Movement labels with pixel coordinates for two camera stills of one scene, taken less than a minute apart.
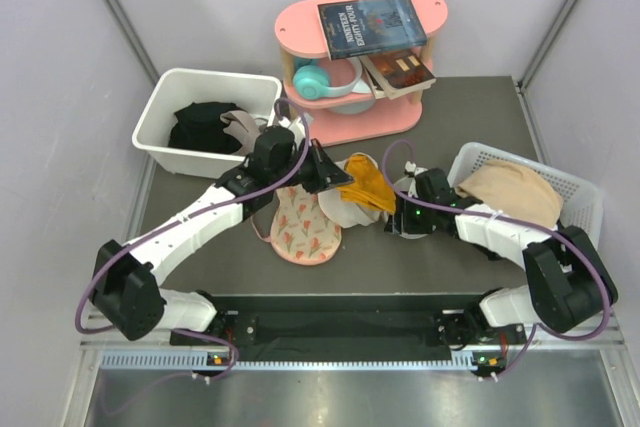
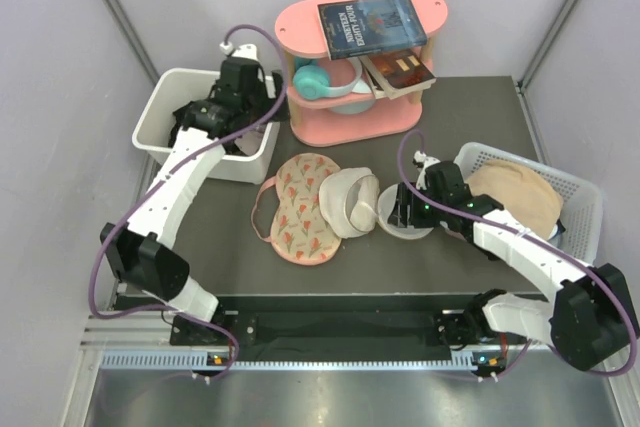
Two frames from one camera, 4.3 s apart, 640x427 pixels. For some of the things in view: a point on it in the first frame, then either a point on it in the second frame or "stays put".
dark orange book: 394,74 stays put
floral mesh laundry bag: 301,233 stays put
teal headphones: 312,82 stays put
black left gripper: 325,172 → 276,89
